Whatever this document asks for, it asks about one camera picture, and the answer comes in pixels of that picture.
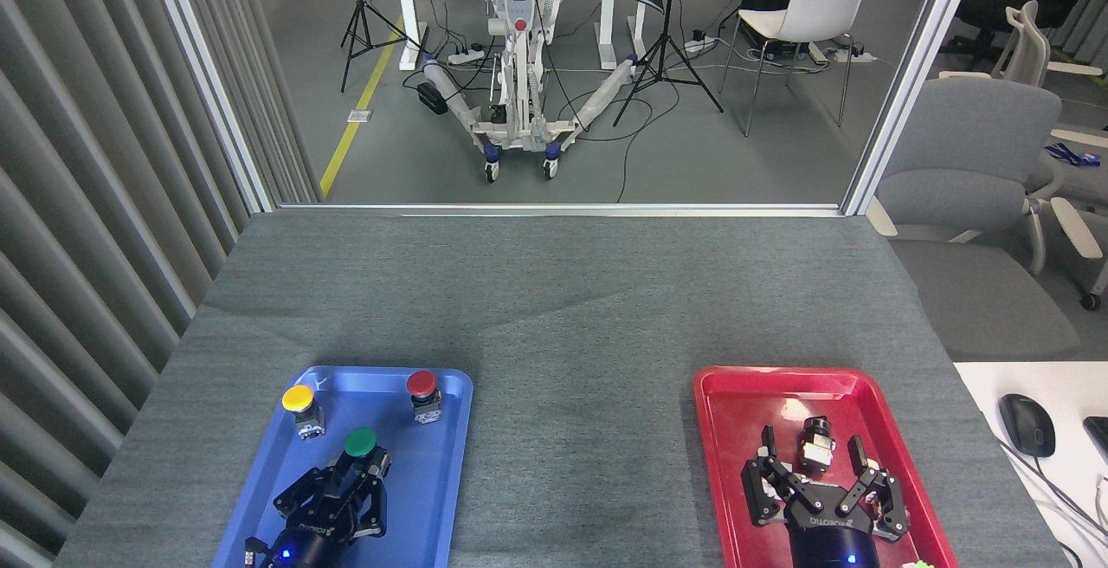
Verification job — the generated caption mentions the silver horizontal rail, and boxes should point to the silver horizontal rail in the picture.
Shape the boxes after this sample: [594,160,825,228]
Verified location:
[275,202,847,219]

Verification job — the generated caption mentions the white desk leg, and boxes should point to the white desk leg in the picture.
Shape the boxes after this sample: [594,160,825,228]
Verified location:
[597,0,647,72]
[396,0,430,72]

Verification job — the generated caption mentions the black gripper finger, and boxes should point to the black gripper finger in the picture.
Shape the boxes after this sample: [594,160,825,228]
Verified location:
[274,455,354,521]
[838,436,912,543]
[342,454,392,539]
[741,426,816,527]

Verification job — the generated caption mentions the blue plastic tray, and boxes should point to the blue plastic tray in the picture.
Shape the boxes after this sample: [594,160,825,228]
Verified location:
[213,365,474,568]

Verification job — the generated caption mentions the red push button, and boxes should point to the red push button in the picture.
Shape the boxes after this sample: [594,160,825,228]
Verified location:
[406,370,443,425]

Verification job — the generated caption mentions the black selector switch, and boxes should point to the black selector switch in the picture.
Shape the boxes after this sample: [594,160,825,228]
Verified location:
[796,416,839,474]

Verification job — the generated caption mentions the grey office chair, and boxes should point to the grey office chair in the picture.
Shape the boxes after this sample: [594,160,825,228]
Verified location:
[866,76,1083,276]

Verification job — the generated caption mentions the red plastic tray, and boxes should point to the red plastic tray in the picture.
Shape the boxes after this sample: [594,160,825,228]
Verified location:
[692,365,960,568]

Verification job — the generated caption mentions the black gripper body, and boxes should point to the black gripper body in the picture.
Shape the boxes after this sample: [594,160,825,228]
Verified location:
[260,503,363,568]
[783,499,875,568]

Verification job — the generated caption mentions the grey mouse cable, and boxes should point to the grey mouse cable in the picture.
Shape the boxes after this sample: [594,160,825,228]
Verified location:
[995,434,1108,556]

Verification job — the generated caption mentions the grey chair with white armrest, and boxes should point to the grey chair with white armrest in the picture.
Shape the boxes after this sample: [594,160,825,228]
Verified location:
[1028,126,1108,312]

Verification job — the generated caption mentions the white frame office chair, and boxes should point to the white frame office chair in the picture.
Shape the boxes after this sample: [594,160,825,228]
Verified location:
[939,0,1108,89]

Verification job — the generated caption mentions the green push button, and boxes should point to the green push button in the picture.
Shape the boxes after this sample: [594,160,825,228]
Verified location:
[336,427,390,481]

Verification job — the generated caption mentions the black computer mouse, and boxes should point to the black computer mouse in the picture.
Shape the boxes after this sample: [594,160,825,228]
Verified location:
[998,393,1057,459]

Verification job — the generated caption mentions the white side desk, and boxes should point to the white side desk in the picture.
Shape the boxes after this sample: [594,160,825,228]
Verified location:
[952,362,1108,568]

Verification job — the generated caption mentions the white plastic chair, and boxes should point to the white plastic chair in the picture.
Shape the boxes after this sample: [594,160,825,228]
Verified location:
[718,0,877,138]

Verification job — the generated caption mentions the black flat device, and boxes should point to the black flat device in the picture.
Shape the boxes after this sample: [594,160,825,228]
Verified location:
[1082,416,1108,466]

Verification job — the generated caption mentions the yellow push button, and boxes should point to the yellow push button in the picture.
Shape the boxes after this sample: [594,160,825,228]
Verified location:
[282,384,325,441]

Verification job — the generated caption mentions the black tripod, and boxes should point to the black tripod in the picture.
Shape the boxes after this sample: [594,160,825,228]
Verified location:
[612,0,725,128]
[340,0,427,94]

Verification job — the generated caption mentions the silver post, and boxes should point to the silver post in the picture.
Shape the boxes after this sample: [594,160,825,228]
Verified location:
[841,0,988,216]
[141,0,280,215]

